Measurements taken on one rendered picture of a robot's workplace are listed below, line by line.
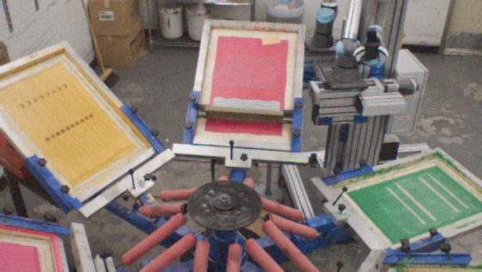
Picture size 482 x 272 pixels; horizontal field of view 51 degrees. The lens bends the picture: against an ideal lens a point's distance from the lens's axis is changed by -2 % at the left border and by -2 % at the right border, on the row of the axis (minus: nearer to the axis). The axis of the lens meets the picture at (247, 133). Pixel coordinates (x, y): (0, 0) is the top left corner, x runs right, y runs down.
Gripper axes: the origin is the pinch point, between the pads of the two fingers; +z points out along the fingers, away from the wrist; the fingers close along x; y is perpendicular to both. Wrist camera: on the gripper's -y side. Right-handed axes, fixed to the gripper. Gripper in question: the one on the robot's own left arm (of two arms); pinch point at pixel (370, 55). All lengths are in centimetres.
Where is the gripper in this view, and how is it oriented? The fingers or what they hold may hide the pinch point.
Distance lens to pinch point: 244.6
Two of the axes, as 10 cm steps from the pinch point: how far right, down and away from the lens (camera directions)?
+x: -9.6, -0.5, 2.9
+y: 1.1, 8.4, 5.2
